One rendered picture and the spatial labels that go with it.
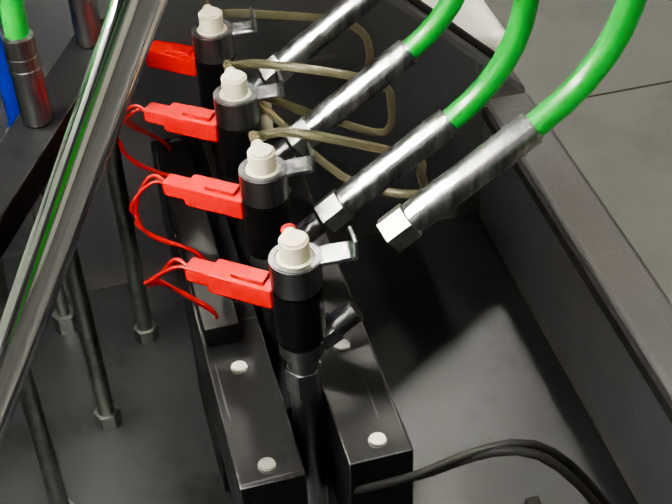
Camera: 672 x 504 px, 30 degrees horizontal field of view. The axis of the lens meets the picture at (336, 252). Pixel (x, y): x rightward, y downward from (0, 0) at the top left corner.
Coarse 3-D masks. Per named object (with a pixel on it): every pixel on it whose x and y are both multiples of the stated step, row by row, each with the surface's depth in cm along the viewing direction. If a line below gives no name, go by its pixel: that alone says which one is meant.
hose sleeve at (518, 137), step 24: (528, 120) 63; (504, 144) 63; (528, 144) 63; (456, 168) 64; (480, 168) 64; (504, 168) 64; (432, 192) 64; (456, 192) 64; (408, 216) 65; (432, 216) 65
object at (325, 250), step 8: (320, 248) 66; (328, 248) 66; (336, 248) 66; (344, 248) 66; (328, 256) 66; (336, 256) 66; (344, 256) 66; (352, 256) 66; (320, 264) 65; (328, 264) 66
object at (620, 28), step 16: (624, 0) 60; (640, 0) 60; (624, 16) 60; (640, 16) 60; (608, 32) 61; (624, 32) 61; (592, 48) 62; (608, 48) 61; (624, 48) 61; (592, 64) 62; (608, 64) 61; (576, 80) 62; (592, 80) 62; (560, 96) 63; (576, 96) 62; (544, 112) 63; (560, 112) 63; (544, 128) 63
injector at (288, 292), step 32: (320, 256) 65; (288, 288) 65; (320, 288) 66; (288, 320) 67; (320, 320) 68; (352, 320) 69; (288, 352) 69; (320, 352) 69; (288, 384) 71; (320, 384) 72; (320, 416) 73; (320, 448) 75; (320, 480) 76
